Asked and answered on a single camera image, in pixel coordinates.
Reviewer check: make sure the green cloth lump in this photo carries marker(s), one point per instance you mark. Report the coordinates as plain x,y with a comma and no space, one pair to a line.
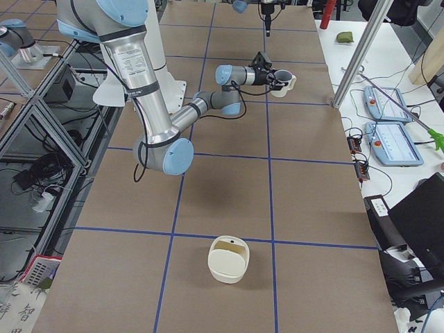
345,37

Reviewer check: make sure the red bottle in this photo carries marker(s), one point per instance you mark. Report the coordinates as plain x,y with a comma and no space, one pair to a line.
327,13

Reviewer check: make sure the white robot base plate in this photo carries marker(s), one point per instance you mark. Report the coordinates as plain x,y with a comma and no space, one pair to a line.
111,93

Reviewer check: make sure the black box with label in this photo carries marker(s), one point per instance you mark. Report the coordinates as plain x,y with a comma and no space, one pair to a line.
401,269

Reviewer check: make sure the black power box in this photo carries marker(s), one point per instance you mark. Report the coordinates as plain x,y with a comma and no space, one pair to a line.
62,87

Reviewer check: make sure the aluminium frame post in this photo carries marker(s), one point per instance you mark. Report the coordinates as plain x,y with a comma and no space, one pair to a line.
376,19

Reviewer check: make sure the upper teach pendant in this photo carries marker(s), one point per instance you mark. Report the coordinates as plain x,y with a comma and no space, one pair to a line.
379,107

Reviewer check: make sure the cream lidded bin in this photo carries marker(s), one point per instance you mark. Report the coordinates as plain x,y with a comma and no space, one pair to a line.
228,259

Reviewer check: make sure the white plastic basket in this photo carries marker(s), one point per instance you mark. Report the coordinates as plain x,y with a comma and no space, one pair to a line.
40,268

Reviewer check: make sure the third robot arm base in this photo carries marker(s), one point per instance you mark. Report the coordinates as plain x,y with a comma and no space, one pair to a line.
18,44

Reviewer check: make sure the teach pendant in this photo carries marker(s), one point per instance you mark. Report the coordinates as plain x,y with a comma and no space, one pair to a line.
379,107
391,144

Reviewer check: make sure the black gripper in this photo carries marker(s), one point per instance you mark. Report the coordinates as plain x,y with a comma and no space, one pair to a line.
268,17
261,78

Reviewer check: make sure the white ribbed HOME mug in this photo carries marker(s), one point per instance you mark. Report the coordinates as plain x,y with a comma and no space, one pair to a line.
287,76

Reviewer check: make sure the green grabber tool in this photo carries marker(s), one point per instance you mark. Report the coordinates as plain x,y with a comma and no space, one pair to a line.
437,137

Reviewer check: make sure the lower teach pendant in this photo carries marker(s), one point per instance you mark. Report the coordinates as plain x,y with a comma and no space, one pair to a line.
391,144

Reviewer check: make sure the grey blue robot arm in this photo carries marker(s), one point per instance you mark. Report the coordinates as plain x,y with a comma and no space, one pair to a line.
241,6
129,35

